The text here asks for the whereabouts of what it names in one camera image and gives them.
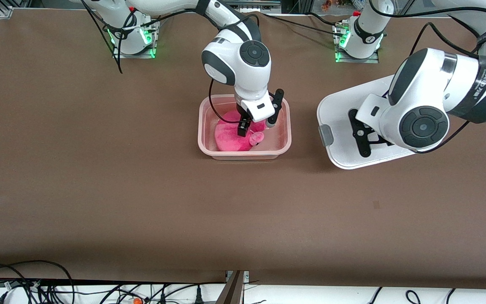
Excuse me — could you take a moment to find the thin black cable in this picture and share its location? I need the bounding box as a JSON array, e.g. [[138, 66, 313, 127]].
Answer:
[[261, 12, 349, 38]]

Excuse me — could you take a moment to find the long looped black cable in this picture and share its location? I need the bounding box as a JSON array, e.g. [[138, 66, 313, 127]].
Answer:
[[0, 260, 76, 304]]

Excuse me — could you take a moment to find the aluminium frame post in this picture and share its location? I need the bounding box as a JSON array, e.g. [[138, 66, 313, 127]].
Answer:
[[216, 270, 250, 304]]

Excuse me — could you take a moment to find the pink plush toy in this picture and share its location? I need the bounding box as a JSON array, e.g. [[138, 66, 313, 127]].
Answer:
[[214, 110, 268, 152]]

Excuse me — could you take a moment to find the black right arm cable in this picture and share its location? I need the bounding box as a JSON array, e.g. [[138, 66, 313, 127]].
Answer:
[[81, 0, 243, 124]]

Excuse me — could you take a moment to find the brown table cover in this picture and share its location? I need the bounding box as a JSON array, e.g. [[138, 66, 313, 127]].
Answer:
[[0, 8, 486, 290]]

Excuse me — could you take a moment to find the translucent plastic box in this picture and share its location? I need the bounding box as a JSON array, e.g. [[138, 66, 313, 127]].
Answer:
[[198, 95, 292, 161]]

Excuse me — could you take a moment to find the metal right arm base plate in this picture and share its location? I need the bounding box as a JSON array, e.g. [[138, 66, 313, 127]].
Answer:
[[112, 19, 159, 59]]

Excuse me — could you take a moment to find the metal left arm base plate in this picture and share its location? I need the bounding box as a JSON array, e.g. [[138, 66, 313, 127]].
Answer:
[[334, 23, 379, 64]]

